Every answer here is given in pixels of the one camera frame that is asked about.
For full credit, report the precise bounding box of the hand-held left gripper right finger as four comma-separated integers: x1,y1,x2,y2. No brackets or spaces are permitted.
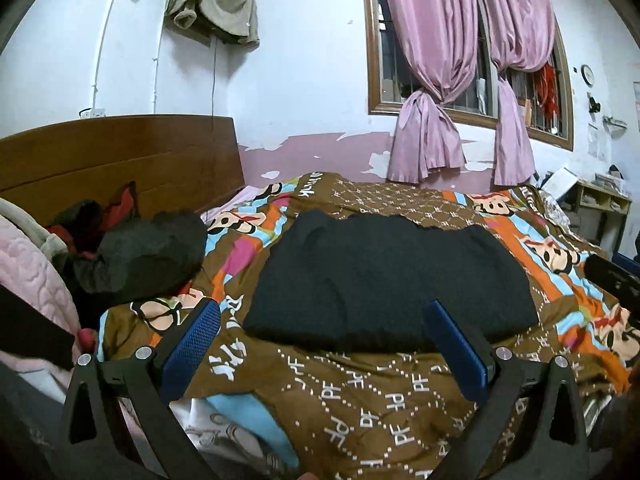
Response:
422,300,593,480

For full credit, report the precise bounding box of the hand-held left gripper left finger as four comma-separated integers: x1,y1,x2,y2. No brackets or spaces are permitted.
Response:
60,297,223,480

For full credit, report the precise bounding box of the black shirt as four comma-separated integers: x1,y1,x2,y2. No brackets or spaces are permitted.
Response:
241,209,541,353

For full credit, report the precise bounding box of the wooden side desk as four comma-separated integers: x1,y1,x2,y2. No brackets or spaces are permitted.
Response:
570,180,633,256

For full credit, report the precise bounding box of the dark grey garment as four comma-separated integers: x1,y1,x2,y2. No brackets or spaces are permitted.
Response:
50,200,208,296

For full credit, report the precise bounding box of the white box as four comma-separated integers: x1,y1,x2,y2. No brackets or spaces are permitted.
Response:
542,166,577,197

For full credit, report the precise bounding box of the printed brown blanket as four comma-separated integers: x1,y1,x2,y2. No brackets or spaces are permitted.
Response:
97,170,640,480

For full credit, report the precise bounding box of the red garment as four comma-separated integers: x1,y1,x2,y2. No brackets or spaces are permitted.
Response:
47,182,140,261

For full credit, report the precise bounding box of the pink quilt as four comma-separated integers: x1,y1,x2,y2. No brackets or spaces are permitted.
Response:
0,230,146,461

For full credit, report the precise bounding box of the wooden headboard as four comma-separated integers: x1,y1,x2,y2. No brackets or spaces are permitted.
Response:
0,115,246,228

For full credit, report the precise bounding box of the red hanging cloth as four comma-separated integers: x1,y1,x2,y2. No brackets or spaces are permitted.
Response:
532,62,561,121

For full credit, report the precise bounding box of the pink curtain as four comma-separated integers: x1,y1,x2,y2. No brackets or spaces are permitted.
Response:
470,0,556,187
377,0,493,183

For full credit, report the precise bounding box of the khaki garment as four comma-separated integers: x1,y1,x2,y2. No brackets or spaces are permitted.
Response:
164,0,261,48

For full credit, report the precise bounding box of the wooden window frame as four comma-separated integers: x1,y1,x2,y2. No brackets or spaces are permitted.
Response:
360,0,575,152

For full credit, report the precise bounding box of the white wall conduit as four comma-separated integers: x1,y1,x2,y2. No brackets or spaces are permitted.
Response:
91,0,163,113

